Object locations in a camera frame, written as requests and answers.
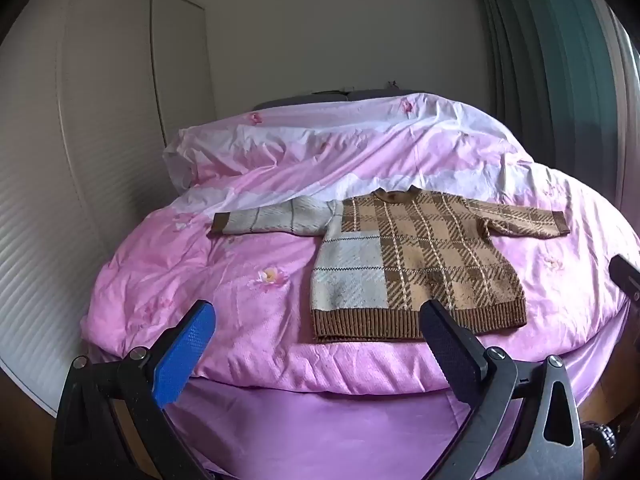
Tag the grey-green curtain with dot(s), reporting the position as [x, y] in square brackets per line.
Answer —
[540, 35]

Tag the pink floral duvet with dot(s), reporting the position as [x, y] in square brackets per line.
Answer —
[260, 170]

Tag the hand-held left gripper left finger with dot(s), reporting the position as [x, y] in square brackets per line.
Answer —
[184, 355]

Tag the white wardrobe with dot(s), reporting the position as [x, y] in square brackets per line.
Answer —
[100, 110]

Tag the brown plaid knit sweater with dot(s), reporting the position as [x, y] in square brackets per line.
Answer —
[425, 255]

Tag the purple bed sheet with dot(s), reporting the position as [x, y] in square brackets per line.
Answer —
[325, 435]

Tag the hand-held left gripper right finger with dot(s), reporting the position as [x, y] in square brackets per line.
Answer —
[450, 347]

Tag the dark grey headboard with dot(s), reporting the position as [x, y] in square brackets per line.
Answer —
[310, 98]

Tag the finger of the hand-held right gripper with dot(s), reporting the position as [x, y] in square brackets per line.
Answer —
[626, 274]

